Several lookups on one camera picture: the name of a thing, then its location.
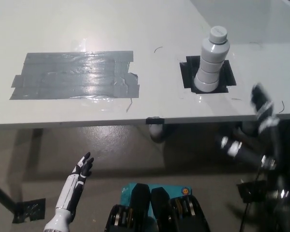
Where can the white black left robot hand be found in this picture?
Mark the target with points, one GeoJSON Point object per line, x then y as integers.
{"type": "Point", "coordinates": [71, 191]}

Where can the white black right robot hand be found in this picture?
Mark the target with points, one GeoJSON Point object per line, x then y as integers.
{"type": "Point", "coordinates": [270, 125]}

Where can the white ribbed bottle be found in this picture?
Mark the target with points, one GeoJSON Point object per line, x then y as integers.
{"type": "Point", "coordinates": [211, 62]}

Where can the black teal robot torso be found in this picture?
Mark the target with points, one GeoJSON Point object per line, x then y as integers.
{"type": "Point", "coordinates": [140, 207]}

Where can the white cylindrical desk foot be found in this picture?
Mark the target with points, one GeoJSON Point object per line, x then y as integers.
{"type": "Point", "coordinates": [155, 133]}

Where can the black floor tape patch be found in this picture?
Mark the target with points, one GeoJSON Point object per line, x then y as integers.
{"type": "Point", "coordinates": [29, 210]}

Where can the black diagonal metal bar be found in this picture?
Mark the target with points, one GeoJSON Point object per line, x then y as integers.
{"type": "Point", "coordinates": [2, 193]}

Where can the black box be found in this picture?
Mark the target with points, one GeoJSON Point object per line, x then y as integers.
{"type": "Point", "coordinates": [250, 192]}

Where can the black tape square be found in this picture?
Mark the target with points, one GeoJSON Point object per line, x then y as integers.
{"type": "Point", "coordinates": [187, 75]}

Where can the small black tape piece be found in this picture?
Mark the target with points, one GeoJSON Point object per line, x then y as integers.
{"type": "Point", "coordinates": [155, 120]}

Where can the grey duct tape patch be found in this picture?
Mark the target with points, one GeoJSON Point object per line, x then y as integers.
{"type": "Point", "coordinates": [75, 75]}

